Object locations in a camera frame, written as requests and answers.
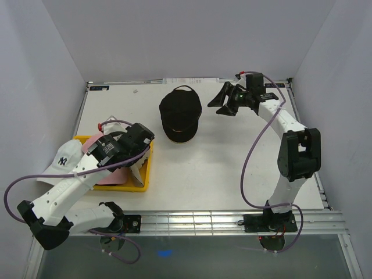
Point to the aluminium front rail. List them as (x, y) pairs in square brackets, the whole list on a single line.
[(216, 223)]

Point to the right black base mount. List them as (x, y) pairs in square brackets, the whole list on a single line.
[(257, 223)]

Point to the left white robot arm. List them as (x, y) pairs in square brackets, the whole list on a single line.
[(51, 217)]

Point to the pink baseball cap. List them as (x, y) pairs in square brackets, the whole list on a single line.
[(118, 177)]

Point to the beige baseball cap black R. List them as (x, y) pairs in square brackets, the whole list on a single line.
[(138, 170)]

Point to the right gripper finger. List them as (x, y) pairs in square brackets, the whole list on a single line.
[(228, 110), (225, 92)]

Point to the yellow plastic tray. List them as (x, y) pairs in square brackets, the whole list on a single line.
[(128, 186)]

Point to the black baseball cap gold R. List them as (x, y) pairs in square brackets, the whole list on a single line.
[(180, 111)]

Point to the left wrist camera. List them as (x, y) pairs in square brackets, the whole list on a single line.
[(113, 126)]

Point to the gold wire hat stand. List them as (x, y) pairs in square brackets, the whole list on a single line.
[(180, 143)]

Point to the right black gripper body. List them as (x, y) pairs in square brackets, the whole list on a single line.
[(239, 98)]

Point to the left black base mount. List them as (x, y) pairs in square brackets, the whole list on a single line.
[(131, 224)]

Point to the white NY baseball cap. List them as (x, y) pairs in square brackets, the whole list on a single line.
[(66, 159)]

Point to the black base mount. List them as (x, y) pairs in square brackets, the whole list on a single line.
[(257, 223), (131, 224)]

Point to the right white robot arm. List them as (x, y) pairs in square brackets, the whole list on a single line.
[(299, 155)]

